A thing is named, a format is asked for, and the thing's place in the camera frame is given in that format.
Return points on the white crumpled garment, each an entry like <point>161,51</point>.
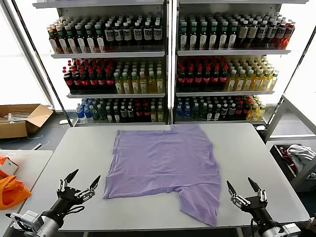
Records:
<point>301,154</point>

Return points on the dark drink bottle white label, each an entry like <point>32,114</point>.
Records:
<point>232,111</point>
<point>109,34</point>
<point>224,112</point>
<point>123,114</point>
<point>137,33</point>
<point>130,113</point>
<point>157,33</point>
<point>116,114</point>
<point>109,114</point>
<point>147,33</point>
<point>262,33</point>
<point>118,34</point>
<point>271,32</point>
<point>126,34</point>

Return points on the dark bottle beige label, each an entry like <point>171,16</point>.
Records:
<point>243,33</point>
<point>252,33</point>

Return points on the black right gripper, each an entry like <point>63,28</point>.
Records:
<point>255,208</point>

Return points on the red patterned garment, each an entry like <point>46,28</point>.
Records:
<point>292,168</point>

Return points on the slanted grey metal post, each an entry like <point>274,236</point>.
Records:
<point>64,114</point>

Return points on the purple printed t-shirt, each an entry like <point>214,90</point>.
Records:
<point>160,160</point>

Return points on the orange fabric bag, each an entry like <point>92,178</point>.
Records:
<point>12,192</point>

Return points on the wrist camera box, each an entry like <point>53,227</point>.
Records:
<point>27,218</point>
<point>290,230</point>

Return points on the yellow juice bottle green label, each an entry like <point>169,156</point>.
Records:
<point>118,85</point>
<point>153,114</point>
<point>160,85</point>
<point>248,82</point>
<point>253,113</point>
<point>135,85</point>
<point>232,82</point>
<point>143,85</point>
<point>261,113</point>
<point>240,82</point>
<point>160,114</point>
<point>152,85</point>
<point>126,85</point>
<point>265,82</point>
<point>273,82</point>
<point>257,82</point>

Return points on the open brown cardboard box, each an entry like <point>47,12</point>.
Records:
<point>14,129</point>

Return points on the green label water bottle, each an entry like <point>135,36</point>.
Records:
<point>203,112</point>
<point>95,114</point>
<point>101,114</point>
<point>195,112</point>

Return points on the white strips bundle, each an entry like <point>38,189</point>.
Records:
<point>17,116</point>

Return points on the blue label water bottle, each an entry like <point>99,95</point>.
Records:
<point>80,113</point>
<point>179,113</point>
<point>88,114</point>
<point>187,113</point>

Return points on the grey metal shelving unit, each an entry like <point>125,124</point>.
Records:
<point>108,54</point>
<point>232,52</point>

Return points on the short white floor strip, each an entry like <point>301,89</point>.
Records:
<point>37,146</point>

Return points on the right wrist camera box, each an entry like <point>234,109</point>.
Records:
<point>290,230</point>

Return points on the cola bottle red cap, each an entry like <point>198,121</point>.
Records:
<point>139,113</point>
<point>75,81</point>
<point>215,79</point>
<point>198,79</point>
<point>67,81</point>
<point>246,110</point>
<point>109,81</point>
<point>181,79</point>
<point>190,79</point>
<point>92,81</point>
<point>207,79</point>
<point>223,79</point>
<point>146,113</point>
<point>239,111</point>
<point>84,81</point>
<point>100,81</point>

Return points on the dark grey storage bin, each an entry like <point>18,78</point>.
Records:
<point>281,160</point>

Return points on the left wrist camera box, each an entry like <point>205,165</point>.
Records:
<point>27,218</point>

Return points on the small orange white carton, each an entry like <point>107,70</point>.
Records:
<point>8,166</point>

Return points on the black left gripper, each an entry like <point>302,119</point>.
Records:
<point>64,205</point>

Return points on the tea bottle green white label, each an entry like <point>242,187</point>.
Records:
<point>62,44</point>
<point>90,44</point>
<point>100,44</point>
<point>203,37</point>
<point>71,44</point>
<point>213,37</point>
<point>232,37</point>
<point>217,113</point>
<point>52,43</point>
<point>210,113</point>
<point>193,37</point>
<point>223,37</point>
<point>183,37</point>
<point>81,44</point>

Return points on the small white floor object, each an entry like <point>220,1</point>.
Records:
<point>259,127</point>

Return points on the grey metal frame table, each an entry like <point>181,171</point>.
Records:
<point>276,116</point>

